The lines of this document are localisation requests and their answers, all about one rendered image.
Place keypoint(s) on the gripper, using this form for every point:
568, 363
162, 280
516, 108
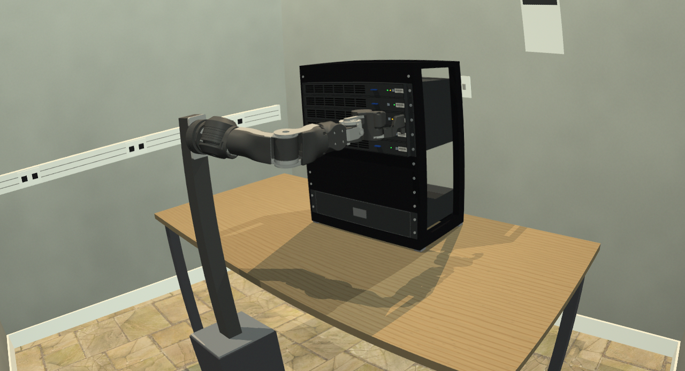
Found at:
373, 123

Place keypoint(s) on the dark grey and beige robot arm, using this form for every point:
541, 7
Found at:
222, 138

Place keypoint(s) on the black server rack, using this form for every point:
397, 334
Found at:
362, 189

